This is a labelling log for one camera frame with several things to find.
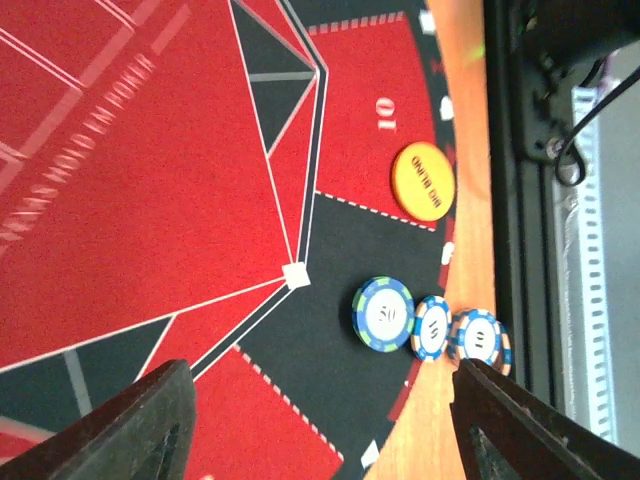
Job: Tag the orange big blind button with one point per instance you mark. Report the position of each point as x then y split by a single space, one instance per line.
423 182

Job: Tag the blue orange ten chip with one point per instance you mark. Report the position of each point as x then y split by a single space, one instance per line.
431 329
477 334

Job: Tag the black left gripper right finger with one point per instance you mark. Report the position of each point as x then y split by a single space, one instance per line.
504 432

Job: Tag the light blue slotted cable duct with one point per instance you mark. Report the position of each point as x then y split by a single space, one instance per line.
599 374

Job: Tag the blue green fifty chip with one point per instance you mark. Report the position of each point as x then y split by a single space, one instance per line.
383 312

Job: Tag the round red black poker mat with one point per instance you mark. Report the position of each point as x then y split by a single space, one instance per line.
211 181

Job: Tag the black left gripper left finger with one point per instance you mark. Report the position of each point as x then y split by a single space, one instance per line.
145 432

